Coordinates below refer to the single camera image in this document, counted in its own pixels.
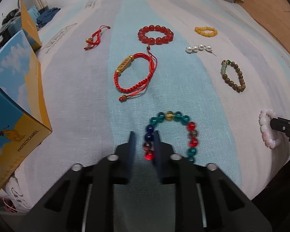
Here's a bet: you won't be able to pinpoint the pink bead bracelet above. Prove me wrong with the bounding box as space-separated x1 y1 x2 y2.
258 108 281 149

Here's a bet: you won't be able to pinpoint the brown green bead bracelet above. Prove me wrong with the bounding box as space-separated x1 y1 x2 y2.
220 59 247 93

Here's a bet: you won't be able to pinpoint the multicolour glass bead bracelet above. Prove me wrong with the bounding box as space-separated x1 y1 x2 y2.
142 110 199 164

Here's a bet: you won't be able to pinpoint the white pearl earrings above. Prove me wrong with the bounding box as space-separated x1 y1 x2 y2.
185 44 216 56

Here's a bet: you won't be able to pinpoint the yellow bead bracelet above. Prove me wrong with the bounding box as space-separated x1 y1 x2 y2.
194 26 218 38

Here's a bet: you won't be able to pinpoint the red cord gold-tube bracelet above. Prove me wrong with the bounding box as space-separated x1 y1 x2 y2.
113 45 158 103

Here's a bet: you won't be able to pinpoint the small red cord bracelet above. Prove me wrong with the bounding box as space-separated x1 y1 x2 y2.
83 25 111 51

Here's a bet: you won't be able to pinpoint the red bead bracelet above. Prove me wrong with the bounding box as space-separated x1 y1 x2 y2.
137 24 174 45

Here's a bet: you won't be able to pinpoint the striped bed sheet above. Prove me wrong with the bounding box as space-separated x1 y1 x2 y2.
4 0 290 210

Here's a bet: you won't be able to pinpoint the open blue cardboard box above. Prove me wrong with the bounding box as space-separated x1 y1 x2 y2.
0 4 52 189

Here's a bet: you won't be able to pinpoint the teal suitcase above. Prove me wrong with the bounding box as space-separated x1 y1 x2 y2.
0 6 40 41

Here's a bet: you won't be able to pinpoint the dark blue clothes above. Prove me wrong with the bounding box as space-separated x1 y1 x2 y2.
37 7 61 28

